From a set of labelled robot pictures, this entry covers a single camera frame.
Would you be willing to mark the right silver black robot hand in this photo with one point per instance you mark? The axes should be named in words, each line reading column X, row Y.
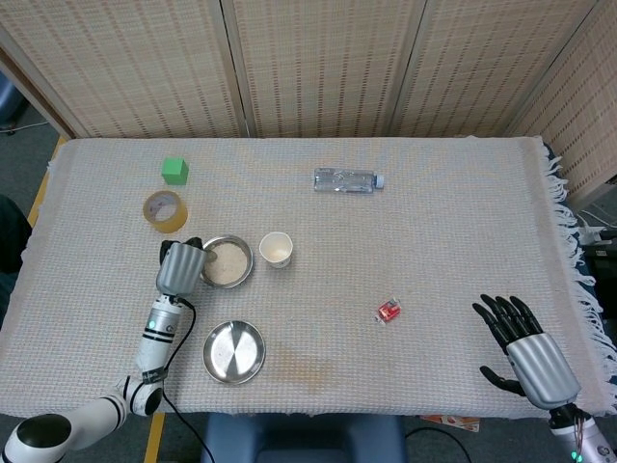
column 544, row 366

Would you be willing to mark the dark fabric object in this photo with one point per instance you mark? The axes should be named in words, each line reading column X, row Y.
column 12, row 236

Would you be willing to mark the orange printed paper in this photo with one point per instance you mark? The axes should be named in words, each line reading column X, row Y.
column 453, row 422

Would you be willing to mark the steel plate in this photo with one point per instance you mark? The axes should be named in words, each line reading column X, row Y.
column 236, row 352

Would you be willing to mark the black box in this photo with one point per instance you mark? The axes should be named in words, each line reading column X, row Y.
column 605, row 275

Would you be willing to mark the woven bamboo screen panel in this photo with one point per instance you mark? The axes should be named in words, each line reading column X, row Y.
column 323, row 62
column 130, row 62
column 583, row 120
column 482, row 62

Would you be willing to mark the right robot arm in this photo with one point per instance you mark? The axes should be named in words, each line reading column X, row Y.
column 593, row 441

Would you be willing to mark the white paper cup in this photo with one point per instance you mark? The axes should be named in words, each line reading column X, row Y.
column 277, row 260

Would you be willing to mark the metal spoon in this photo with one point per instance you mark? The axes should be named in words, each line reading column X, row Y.
column 210, row 256

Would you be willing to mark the beige woven table cloth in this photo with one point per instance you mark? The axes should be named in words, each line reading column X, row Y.
column 385, row 241

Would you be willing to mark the white power strip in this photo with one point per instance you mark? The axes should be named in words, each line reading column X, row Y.
column 595, row 235

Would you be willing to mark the green cube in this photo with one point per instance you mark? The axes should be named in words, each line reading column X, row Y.
column 174, row 172

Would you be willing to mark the yellow tape roll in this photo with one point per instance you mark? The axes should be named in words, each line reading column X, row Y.
column 169, row 225

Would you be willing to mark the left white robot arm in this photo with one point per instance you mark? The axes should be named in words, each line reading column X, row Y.
column 154, row 342

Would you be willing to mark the clear plastic water bottle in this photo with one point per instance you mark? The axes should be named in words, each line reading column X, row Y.
column 344, row 181

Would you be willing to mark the steel bowl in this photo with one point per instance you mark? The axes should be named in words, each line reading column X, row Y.
column 248, row 270

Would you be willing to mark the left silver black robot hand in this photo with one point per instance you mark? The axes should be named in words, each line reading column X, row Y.
column 178, row 270

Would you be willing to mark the red snack packet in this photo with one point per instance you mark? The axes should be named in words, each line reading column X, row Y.
column 388, row 311

